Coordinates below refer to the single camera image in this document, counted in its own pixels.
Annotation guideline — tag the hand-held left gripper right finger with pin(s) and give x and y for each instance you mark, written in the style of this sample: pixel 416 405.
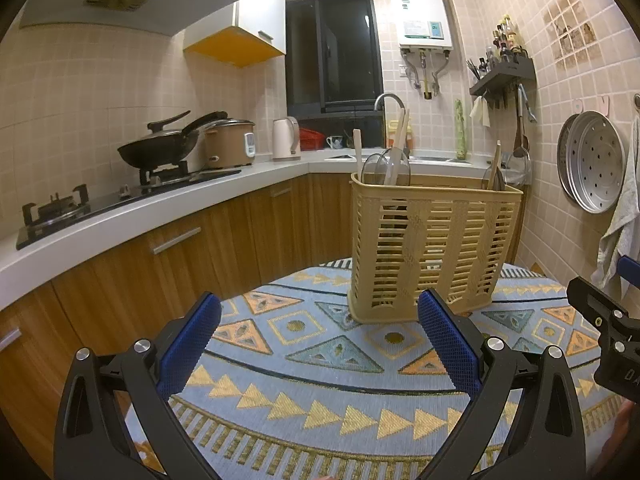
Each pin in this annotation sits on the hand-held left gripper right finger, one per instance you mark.
pixel 450 340

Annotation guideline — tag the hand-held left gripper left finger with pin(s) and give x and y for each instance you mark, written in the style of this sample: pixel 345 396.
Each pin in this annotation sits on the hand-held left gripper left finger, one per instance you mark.
pixel 192 340

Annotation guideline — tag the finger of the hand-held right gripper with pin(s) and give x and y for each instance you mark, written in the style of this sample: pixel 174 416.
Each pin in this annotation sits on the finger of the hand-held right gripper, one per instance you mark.
pixel 595 305
pixel 631 267

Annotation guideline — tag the beige plastic utensil basket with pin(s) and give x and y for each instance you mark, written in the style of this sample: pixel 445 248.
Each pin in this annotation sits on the beige plastic utensil basket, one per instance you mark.
pixel 435 240

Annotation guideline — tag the black utensil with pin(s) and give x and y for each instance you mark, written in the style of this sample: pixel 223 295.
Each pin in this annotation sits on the black utensil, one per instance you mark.
pixel 487 182

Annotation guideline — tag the round translucent utensil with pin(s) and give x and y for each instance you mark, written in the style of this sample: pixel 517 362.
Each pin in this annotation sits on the round translucent utensil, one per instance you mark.
pixel 375 170

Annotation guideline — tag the white plastic spoon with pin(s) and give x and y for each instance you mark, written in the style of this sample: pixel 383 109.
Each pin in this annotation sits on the white plastic spoon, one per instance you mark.
pixel 392 155
pixel 403 132

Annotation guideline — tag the wooden spatula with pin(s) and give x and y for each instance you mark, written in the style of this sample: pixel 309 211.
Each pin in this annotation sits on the wooden spatula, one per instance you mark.
pixel 358 150

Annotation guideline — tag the person's right hand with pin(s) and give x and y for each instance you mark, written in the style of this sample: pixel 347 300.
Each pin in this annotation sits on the person's right hand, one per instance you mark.
pixel 625 430

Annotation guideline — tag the pale hanging towel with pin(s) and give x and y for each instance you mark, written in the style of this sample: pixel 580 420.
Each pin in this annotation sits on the pale hanging towel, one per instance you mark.
pixel 622 230

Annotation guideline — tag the wooden kitchen base cabinets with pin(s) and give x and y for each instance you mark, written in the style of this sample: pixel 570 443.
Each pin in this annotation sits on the wooden kitchen base cabinets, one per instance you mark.
pixel 125 280

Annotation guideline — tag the round perforated steamer tray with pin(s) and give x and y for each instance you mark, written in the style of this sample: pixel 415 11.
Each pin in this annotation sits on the round perforated steamer tray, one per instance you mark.
pixel 600 165

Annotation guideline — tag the round metal pan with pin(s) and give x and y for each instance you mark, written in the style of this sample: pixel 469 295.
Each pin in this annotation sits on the round metal pan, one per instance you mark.
pixel 566 160

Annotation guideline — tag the patterned blue tablecloth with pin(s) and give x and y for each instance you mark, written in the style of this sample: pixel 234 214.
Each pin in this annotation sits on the patterned blue tablecloth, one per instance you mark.
pixel 310 390

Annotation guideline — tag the black gas hob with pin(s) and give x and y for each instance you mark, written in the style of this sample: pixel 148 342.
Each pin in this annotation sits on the black gas hob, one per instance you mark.
pixel 100 205

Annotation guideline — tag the hanging wooden ladle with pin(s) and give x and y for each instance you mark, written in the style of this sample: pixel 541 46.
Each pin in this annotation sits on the hanging wooden ladle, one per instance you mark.
pixel 520 140

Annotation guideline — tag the black wok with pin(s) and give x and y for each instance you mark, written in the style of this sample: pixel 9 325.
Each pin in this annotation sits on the black wok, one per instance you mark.
pixel 150 155

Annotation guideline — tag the metal kitchen tongs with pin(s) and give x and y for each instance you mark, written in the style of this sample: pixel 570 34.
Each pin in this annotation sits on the metal kitchen tongs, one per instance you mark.
pixel 526 105

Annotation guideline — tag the beige rice cooker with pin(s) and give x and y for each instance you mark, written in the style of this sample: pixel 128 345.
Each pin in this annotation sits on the beige rice cooker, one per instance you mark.
pixel 225 145

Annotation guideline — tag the black wok lid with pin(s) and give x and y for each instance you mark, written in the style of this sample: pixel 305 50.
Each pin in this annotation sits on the black wok lid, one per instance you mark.
pixel 160 132

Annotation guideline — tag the set of dark knives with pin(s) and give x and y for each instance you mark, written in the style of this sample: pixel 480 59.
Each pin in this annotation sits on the set of dark knives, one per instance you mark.
pixel 500 101

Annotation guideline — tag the steel kitchen sink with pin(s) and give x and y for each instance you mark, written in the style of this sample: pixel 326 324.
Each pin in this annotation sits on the steel kitchen sink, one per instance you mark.
pixel 340 158

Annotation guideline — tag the white hanging cloth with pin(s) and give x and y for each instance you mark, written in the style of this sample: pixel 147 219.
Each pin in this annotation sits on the white hanging cloth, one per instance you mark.
pixel 480 110

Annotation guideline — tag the white electric kettle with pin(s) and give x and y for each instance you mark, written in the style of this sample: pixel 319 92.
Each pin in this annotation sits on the white electric kettle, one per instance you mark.
pixel 285 140

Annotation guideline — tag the patterned ceramic cup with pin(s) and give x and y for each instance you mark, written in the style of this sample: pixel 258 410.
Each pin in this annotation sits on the patterned ceramic cup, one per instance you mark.
pixel 334 142

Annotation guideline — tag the red plastic basket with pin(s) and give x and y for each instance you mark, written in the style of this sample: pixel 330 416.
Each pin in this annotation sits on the red plastic basket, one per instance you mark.
pixel 311 139

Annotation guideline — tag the curved metal faucet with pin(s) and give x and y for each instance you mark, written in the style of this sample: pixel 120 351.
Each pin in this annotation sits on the curved metal faucet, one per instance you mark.
pixel 387 97

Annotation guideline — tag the bundle of dark chopsticks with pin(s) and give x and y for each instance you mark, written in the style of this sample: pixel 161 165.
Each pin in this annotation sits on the bundle of dark chopsticks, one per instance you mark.
pixel 475 69

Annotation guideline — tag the row of condiment bottles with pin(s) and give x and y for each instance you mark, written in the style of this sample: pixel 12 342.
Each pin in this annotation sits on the row of condiment bottles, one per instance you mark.
pixel 505 42

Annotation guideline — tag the dark window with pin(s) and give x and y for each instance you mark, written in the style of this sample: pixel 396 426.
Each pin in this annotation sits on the dark window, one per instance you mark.
pixel 345 50

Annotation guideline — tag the white water heater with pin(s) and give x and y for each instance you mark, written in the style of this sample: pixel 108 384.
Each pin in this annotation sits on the white water heater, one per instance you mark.
pixel 420 15

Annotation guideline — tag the pink wall hook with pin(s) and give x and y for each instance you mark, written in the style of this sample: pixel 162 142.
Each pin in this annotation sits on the pink wall hook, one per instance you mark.
pixel 580 105
pixel 605 105

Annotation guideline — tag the dark wall rack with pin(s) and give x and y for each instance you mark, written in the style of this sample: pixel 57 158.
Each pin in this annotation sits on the dark wall rack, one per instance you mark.
pixel 505 75

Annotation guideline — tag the white wall cabinet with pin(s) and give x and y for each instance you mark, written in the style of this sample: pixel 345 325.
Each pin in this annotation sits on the white wall cabinet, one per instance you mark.
pixel 255 5

